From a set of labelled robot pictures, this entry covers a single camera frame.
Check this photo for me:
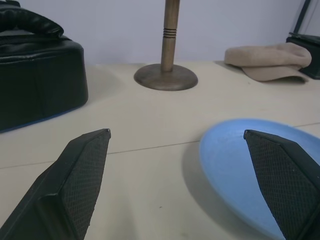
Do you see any brown wooden stand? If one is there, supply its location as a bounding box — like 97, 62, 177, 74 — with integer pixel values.
133, 0, 199, 92

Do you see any beige flat cap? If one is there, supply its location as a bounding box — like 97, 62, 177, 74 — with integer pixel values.
223, 42, 313, 83

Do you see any dark green box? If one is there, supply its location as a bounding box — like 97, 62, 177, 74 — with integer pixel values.
285, 31, 320, 80

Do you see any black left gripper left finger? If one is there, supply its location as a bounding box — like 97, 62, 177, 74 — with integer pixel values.
0, 128, 112, 240

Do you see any dark metal post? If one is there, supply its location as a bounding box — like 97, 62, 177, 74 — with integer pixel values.
294, 0, 316, 35

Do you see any black leather bag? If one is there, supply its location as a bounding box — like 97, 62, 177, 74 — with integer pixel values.
0, 0, 89, 133

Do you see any blue round plate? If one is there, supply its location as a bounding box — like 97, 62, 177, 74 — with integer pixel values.
199, 118, 320, 240

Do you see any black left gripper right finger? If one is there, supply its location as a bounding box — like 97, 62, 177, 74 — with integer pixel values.
243, 129, 320, 240

